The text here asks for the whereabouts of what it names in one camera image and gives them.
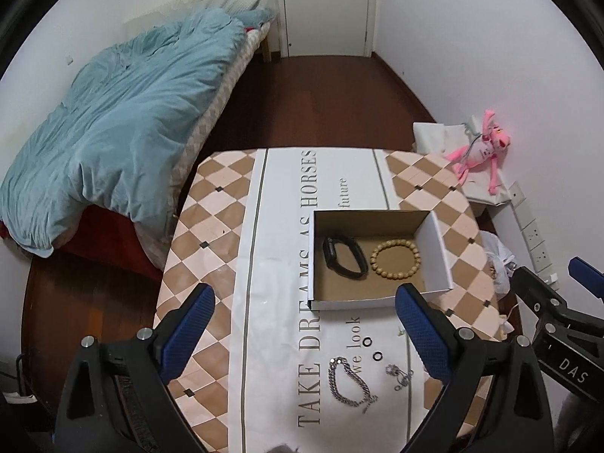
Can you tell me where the silver chain bracelet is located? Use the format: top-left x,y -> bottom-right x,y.
327,357 -> 380,410

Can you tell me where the open cardboard box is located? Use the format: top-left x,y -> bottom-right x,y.
307,210 -> 453,311

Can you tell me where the black smart wristband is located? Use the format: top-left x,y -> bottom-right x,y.
322,234 -> 368,280

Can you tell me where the wooden bead bracelet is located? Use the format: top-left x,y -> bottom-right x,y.
369,238 -> 422,281

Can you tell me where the silver crystal jewelry piece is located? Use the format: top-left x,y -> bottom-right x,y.
385,364 -> 414,391

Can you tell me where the blue duvet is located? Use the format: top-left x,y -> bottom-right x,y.
1,8 -> 247,258

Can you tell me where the white door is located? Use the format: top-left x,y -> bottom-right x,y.
277,0 -> 377,57

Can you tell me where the bed with patterned mattress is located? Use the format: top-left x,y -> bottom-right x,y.
1,0 -> 276,278

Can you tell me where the white wall power strip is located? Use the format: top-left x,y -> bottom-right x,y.
508,181 -> 559,291

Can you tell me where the pink panther plush toy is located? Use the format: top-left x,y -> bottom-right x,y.
445,109 -> 511,195

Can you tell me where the white plastic bag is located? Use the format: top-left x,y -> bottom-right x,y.
479,230 -> 516,300

